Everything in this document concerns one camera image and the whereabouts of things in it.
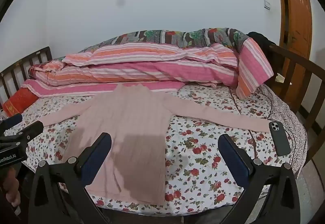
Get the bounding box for white rose-print bed sheet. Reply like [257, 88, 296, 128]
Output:
[0, 84, 281, 215]

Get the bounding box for dark cloth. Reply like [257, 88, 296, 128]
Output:
[247, 31, 277, 49]

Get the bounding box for person's left hand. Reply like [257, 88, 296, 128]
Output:
[5, 166, 22, 206]

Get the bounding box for pink ribbed knit sweater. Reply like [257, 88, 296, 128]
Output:
[38, 84, 271, 206]

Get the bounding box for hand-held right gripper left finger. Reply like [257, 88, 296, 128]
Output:
[28, 132, 113, 224]

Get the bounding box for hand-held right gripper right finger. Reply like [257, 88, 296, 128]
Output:
[218, 134, 308, 224]

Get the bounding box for pink orange striped quilt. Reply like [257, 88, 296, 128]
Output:
[22, 38, 275, 100]

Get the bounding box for dark wooden slatted headboard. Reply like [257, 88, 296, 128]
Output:
[0, 46, 53, 111]

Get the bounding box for smartphone in dark case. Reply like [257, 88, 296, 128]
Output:
[268, 121, 291, 157]

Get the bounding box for multicoloured floral patchwork quilt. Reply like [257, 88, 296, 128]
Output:
[77, 27, 251, 54]

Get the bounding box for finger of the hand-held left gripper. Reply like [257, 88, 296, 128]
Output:
[0, 121, 44, 148]
[0, 113, 24, 136]

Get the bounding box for lilac small-flower bed sheet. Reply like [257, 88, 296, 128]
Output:
[258, 83, 308, 179]

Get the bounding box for dark wooden footboard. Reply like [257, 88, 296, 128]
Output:
[269, 44, 325, 167]

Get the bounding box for red patterned pillow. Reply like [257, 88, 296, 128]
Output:
[2, 86, 40, 117]

